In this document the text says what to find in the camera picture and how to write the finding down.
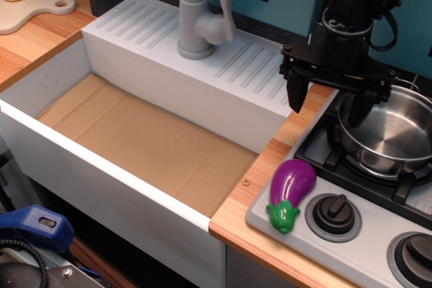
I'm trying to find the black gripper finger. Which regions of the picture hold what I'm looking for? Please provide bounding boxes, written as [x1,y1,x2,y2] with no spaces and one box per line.
[287,74,309,113]
[344,92,377,128]

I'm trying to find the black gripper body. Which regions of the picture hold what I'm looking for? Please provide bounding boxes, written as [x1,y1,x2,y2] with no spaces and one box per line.
[279,26,396,103]

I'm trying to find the stainless steel pot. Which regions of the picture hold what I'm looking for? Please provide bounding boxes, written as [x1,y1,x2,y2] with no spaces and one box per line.
[337,86,431,177]

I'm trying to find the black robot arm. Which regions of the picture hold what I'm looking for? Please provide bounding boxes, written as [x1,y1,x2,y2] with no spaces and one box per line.
[279,0,401,127]

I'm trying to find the cardboard sheet in sink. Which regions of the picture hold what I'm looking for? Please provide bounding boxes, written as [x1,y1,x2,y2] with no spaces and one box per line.
[38,74,257,217]

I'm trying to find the white toy sink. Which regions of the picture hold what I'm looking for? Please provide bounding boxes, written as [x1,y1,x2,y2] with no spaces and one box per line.
[0,0,329,288]

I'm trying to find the black burner grate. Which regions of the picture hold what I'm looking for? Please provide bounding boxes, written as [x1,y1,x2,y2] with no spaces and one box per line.
[294,92,431,229]

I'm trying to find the teal box right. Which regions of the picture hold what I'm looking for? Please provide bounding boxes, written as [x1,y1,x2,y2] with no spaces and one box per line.
[369,0,432,79]

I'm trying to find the purple toy eggplant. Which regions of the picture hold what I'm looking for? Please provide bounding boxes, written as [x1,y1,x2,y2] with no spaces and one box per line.
[266,159,317,235]

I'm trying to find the grey toy faucet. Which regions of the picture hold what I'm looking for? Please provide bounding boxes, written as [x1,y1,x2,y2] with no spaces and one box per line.
[178,0,236,60]

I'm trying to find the black stove knob left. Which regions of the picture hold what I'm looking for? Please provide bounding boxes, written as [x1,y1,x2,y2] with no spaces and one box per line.
[305,194,362,243]

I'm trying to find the black stove knob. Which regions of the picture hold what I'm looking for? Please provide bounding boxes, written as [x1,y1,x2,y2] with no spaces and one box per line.
[305,194,362,243]
[387,232,431,287]

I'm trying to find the grey toy stove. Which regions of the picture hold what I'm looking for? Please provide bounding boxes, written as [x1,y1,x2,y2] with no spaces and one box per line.
[246,80,431,287]

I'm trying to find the black stove knob right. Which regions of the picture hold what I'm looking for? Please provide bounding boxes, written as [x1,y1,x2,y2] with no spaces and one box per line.
[387,232,431,287]

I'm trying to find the wooden cutting board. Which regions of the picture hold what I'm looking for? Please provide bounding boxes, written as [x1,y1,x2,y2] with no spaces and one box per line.
[1,0,76,35]

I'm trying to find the blue clamp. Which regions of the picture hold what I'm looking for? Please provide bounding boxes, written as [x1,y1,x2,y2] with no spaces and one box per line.
[1,204,75,254]

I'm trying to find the grey metal bracket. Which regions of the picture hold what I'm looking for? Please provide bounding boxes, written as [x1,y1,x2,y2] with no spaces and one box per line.
[6,249,112,288]

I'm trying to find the black braided cable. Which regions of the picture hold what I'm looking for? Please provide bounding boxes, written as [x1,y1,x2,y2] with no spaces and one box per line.
[0,239,49,288]

